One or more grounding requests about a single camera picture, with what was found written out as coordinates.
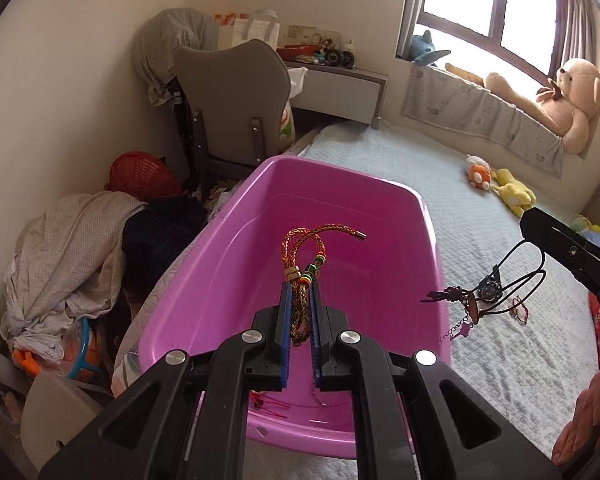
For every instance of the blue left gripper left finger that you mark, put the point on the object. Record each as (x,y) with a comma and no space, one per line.
(285,312)

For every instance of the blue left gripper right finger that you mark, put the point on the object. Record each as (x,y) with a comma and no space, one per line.
(314,304)

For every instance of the right hand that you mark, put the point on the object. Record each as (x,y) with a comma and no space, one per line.
(579,431)

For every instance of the green blue plush toys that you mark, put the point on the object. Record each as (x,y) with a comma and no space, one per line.
(590,231)

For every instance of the white quilted bed blanket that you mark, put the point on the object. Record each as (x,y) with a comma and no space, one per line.
(530,353)

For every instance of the pink plastic tub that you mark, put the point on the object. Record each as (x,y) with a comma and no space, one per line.
(368,242)

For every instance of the black wrist watch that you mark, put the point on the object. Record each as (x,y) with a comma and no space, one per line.
(490,288)

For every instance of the yellow plush toy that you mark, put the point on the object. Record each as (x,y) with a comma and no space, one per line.
(516,196)

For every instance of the orange white plush toy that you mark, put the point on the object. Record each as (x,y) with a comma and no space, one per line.
(478,172)

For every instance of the white plastic bag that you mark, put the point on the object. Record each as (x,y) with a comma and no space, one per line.
(287,135)

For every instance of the beige teddy bear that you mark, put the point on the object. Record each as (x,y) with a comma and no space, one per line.
(565,106)

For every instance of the red plastic basket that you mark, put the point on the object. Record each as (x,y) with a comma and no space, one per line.
(143,176)

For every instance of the grey brown chair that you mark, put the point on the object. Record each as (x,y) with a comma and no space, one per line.
(236,100)

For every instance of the grey bedside desk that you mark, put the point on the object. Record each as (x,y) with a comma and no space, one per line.
(354,94)

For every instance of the orange blue plastic toy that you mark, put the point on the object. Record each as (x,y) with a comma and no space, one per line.
(81,359)

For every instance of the pile of grey clothes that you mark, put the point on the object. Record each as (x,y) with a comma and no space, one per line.
(68,264)

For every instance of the grey patterned window cloth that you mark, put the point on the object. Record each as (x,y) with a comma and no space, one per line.
(450,103)

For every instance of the toy car on desk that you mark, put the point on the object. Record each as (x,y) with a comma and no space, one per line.
(326,54)

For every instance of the white paper bag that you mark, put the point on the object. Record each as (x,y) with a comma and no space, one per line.
(236,29)

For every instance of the blue shark plush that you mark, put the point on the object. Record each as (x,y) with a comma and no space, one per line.
(423,52)

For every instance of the grey garment on chair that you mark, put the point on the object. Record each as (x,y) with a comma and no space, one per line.
(154,45)

